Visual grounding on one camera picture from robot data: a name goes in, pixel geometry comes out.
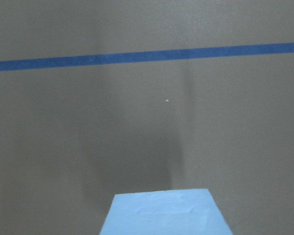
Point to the light blue foam block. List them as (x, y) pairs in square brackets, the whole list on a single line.
[(166, 212)]

